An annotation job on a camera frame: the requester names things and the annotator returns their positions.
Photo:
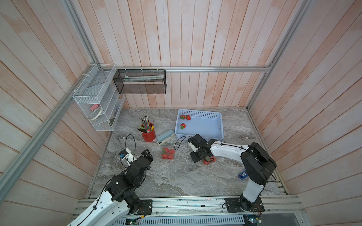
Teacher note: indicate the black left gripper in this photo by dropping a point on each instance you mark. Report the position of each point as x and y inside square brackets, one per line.
[148, 156]

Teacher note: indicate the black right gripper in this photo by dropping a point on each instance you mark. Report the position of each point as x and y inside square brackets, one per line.
[193, 158]

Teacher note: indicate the light blue perforated plastic basket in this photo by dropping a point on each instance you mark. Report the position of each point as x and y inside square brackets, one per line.
[207, 124]

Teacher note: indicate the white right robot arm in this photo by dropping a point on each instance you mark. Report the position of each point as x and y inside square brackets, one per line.
[258, 164]

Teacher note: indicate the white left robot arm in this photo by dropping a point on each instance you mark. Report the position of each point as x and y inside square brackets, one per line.
[118, 197]

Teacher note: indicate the red metal pencil bucket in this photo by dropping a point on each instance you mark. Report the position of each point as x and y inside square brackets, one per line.
[150, 136]

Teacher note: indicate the blue small card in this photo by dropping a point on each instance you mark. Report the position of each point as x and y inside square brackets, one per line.
[243, 175]

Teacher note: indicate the white tape roll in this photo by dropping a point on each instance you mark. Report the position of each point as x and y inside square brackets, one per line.
[95, 114]

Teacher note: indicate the pink sticky note pad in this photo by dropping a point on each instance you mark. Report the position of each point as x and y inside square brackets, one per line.
[94, 107]

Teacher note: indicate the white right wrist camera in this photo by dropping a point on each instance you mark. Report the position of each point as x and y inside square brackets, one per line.
[194, 148]

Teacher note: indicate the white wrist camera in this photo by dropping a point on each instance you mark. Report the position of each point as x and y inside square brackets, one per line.
[194, 148]
[127, 155]

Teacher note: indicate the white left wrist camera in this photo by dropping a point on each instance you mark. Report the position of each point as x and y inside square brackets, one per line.
[127, 155]

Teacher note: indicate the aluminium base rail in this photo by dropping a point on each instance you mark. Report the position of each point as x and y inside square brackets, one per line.
[215, 205]

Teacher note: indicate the black mesh wall basket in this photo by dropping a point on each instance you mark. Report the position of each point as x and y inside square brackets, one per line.
[140, 81]

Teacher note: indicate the white wire mesh shelf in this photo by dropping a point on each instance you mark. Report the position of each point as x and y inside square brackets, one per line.
[97, 87]

